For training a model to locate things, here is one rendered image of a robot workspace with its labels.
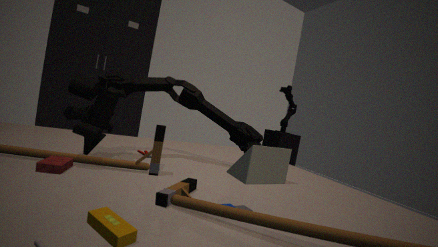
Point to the yellow rectangular block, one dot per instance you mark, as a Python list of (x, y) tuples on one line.
[(113, 228)]

